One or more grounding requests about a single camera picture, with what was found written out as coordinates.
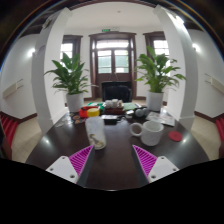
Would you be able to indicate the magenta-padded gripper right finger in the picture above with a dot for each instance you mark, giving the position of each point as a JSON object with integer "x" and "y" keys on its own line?
{"x": 161, "y": 166}

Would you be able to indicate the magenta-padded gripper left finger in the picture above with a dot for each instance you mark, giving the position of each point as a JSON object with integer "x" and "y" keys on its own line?
{"x": 63, "y": 166}

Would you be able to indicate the clear yellow-capped drink bottle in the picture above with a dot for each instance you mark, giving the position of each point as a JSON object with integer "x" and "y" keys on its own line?
{"x": 96, "y": 131}

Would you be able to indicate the flat round red coaster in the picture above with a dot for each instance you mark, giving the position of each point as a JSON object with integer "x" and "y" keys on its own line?
{"x": 175, "y": 136}

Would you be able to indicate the white speckled mug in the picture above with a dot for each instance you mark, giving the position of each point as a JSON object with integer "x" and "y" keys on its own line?
{"x": 151, "y": 133}

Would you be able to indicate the printed paper sheets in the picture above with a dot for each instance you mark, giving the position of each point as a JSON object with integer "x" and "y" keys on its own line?
{"x": 161, "y": 117}

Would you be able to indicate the red snack package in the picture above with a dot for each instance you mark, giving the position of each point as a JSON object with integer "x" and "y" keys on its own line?
{"x": 85, "y": 112}

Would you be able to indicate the small black device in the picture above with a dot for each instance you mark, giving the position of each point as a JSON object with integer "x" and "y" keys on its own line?
{"x": 110, "y": 119}

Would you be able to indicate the red carpeted staircase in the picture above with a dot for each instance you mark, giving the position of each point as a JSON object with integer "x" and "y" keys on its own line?
{"x": 8, "y": 128}
{"x": 220, "y": 128}

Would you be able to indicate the green notebook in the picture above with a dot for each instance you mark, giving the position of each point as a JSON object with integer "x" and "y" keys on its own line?
{"x": 129, "y": 106}

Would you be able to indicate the box of snacks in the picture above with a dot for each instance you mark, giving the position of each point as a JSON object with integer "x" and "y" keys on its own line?
{"x": 113, "y": 106}

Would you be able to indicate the black chair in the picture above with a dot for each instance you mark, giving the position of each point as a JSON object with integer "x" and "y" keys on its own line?
{"x": 116, "y": 91}

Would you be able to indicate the leafy plant in white pot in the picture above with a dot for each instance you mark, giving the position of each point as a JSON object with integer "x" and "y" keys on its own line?
{"x": 156, "y": 71}
{"x": 71, "y": 78}

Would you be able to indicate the dark-framed window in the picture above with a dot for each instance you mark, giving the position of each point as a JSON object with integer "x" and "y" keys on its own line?
{"x": 68, "y": 48}
{"x": 161, "y": 46}

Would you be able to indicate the dark wooden double door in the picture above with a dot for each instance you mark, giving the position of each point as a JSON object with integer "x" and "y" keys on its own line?
{"x": 113, "y": 56}

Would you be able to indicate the green exit sign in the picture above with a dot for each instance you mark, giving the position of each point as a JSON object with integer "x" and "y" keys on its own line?
{"x": 106, "y": 30}

